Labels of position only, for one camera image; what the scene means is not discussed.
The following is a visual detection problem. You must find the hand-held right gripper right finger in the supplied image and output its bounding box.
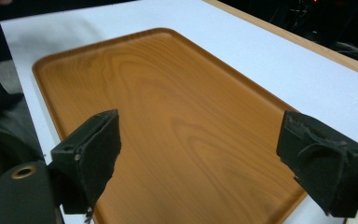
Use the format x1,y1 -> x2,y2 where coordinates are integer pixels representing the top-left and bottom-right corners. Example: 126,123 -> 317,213
275,110 -> 358,218

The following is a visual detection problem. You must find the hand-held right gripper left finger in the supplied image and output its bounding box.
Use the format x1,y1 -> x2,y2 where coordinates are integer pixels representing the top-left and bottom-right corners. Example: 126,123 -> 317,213
49,108 -> 122,224

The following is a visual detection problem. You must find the brown wooden tray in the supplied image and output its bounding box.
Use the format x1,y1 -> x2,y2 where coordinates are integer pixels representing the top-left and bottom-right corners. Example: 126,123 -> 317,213
32,27 -> 308,224

